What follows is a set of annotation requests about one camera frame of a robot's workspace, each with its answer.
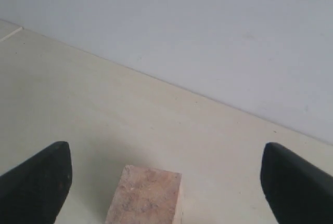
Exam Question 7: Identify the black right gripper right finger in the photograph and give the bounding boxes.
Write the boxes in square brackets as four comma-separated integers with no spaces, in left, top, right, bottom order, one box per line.
[260,142,332,223]

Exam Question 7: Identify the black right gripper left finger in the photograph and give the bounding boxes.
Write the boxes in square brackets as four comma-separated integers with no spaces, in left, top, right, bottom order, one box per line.
[1,141,72,223]

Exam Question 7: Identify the tall wooden cube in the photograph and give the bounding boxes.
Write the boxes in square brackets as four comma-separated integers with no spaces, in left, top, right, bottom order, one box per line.
[105,165,183,224]

